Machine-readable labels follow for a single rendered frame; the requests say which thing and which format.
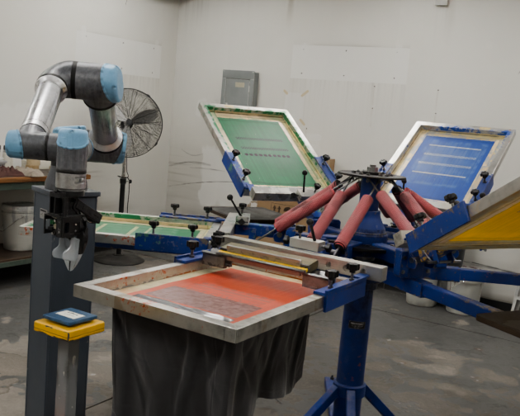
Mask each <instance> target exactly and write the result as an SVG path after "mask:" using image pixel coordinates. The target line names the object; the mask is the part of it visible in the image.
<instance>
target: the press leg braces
mask: <svg viewBox="0 0 520 416"><path fill-rule="evenodd" d="M364 397H365V398H366V399H367V400H368V401H369V402H370V403H371V404H372V405H373V406H374V407H375V409H376V410H377V411H378V412H379V413H380V414H381V415H382V416H395V415H394V414H393V413H392V412H391V411H390V410H389V409H388V408H387V407H386V405H385V404H384V403H383V402H382V401H381V400H380V399H379V398H378V397H377V396H376V394H375V393H374V392H373V391H372V390H371V389H370V388H369V387H368V386H367V385H366V392H365V396H364ZM337 398H338V387H337V386H336V385H332V386H331V387H330V388H329V389H328V390H327V391H326V392H325V393H324V394H323V395H322V397H321V398H320V399H319V400H318V401H317V402H316V403H315V404H314V405H313V406H312V407H311V408H310V410H309V411H308V412H307V413H306V414H305V415H304V416H320V415H321V414H322V413H323V412H324V411H325V410H326V409H327V408H328V407H329V406H330V405H331V404H332V403H333V402H334V401H335V400H336V399H337ZM346 416H356V395H355V390H347V391H346Z"/></svg>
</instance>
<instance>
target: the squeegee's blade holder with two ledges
mask: <svg viewBox="0 0 520 416"><path fill-rule="evenodd" d="M227 252H231V253H237V254H242V255H245V256H249V257H254V258H261V259H265V260H268V261H273V262H279V263H284V264H288V265H292V266H296V267H300V265H301V260H300V259H296V258H289V257H285V256H281V255H276V254H273V253H265V252H261V251H257V250H253V249H249V248H241V247H237V246H233V245H227ZM227 260H229V261H232V262H239V263H243V264H247V265H251V266H255V267H261V268H266V269H269V270H273V271H277V272H284V273H288V274H291V275H296V276H301V273H300V272H294V271H291V270H286V269H282V268H279V267H272V266H268V265H264V264H260V263H255V262H249V261H245V260H241V259H237V258H230V257H227Z"/></svg>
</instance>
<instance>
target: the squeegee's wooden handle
mask: <svg viewBox="0 0 520 416"><path fill-rule="evenodd" d="M227 245H233V246H237V247H241V248H249V249H253V250H257V251H261V252H265V253H273V254H276V255H281V256H285V257H289V258H296V259H300V260H301V265H300V267H303V268H307V269H308V273H311V272H312V271H313V270H315V269H317V268H318V265H319V261H318V260H317V259H313V258H305V257H301V256H296V255H292V254H289V253H281V252H277V251H272V250H268V249H264V248H257V247H253V246H248V245H244V244H240V243H232V242H231V243H228V244H226V245H225V246H222V247H220V250H222V251H226V252H227Z"/></svg>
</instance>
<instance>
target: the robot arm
mask: <svg viewBox="0 0 520 416"><path fill-rule="evenodd" d="M123 91H124V83H123V75H122V72H121V69H120V67H119V66H117V65H114V64H99V63H89V62H80V61H72V60H67V61H63V62H59V63H57V64H54V65H52V66H50V67H48V68H47V69H46V70H45V71H44V72H43V73H42V74H41V75H40V76H39V77H38V78H37V80H36V82H35V95H34V96H33V99H32V101H31V104H30V106H29V109H28V111H27V113H26V116H25V118H24V121H23V122H22V124H21V128H20V129H19V130H9V131H8V132H7V135H6V139H5V150H6V154H7V156H8V157H10V158H20V159H34V160H45V161H51V165H50V170H49V173H48V175H47V178H46V180H45V189H49V190H53V191H50V209H49V213H45V214H44V233H43V234H47V233H51V234H52V235H55V236H56V237H59V245H58V247H56V248H55V249H53V251H52V255H53V257H54V258H62V259H63V260H64V262H65V265H66V267H67V268H68V270H69V271H72V270H73V269H74V268H75V267H76V266H77V264H78V262H79V260H80V258H81V256H82V255H83V253H84V250H85V248H86V246H87V241H88V227H87V222H88V223H91V224H95V223H96V224H100V221H101V219H102V215H101V214H100V213H99V212H98V211H96V210H94V209H93V208H91V207H90V206H88V205H86V204H85V203H83V202H82V201H80V200H79V199H78V196H84V193H85V191H87V179H86V174H87V162H93V163H111V164H121V163H123V162H124V159H125V149H126V142H127V134H126V133H124V132H121V130H120V129H119V128H118V127H117V122H116V103H117V102H121V100H122V97H123ZM65 98H71V99H78V100H83V102H84V103H85V105H86V106H87V107H88V108H89V113H90V118H91V124H92V130H86V129H87V128H86V126H85V125H71V126H59V127H55V128H54V129H53V133H50V129H51V126H52V124H53V122H54V118H55V116H56V113H57V110H58V108H59V104H60V103H61V102H62V101H63V100H64V99H65ZM46 219H50V226H48V229H46V228H45V221H46ZM74 236H77V238H74Z"/></svg>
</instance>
